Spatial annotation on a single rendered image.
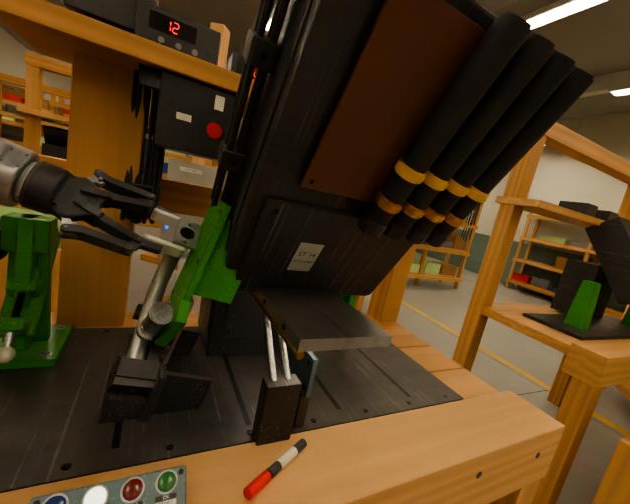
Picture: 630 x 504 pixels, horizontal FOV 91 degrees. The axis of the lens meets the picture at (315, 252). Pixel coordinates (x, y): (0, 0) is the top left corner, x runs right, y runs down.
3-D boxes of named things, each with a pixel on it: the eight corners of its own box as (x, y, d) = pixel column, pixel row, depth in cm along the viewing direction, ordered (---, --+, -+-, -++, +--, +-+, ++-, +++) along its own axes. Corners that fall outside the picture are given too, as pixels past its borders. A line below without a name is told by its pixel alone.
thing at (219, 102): (234, 163, 73) (244, 96, 70) (153, 144, 65) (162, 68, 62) (224, 163, 84) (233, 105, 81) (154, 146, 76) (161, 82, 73)
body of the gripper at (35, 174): (12, 186, 41) (93, 215, 46) (44, 147, 46) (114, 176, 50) (13, 216, 46) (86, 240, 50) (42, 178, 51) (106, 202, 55)
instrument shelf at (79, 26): (401, 149, 92) (404, 136, 91) (-16, 4, 49) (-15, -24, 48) (355, 152, 114) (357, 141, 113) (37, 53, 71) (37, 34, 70)
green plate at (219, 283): (220, 333, 54) (270, 224, 53) (171, 322, 50) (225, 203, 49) (210, 307, 64) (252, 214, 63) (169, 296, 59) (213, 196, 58)
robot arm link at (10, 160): (-5, 120, 43) (48, 143, 46) (-2, 163, 48) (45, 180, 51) (-49, 162, 37) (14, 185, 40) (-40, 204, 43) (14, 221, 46)
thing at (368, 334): (388, 353, 48) (392, 335, 48) (295, 360, 40) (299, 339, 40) (293, 275, 82) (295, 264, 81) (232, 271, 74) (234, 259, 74)
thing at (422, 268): (459, 289, 669) (491, 185, 630) (368, 282, 560) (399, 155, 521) (440, 281, 717) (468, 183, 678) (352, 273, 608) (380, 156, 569)
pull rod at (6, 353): (11, 366, 52) (13, 334, 51) (-11, 367, 51) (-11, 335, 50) (24, 349, 57) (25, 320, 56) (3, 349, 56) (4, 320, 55)
